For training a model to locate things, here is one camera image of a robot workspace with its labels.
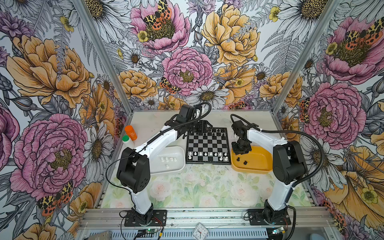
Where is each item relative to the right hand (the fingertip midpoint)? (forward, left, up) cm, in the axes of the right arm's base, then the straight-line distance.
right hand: (239, 156), depth 91 cm
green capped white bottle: (+9, +68, +5) cm, 69 cm away
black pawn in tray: (-3, -3, -3) cm, 5 cm away
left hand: (+8, +19, +16) cm, 26 cm away
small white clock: (-36, +25, -2) cm, 44 cm away
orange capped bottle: (+18, +68, +4) cm, 71 cm away
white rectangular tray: (0, +42, -1) cm, 42 cm away
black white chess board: (+9, +17, -3) cm, 19 cm away
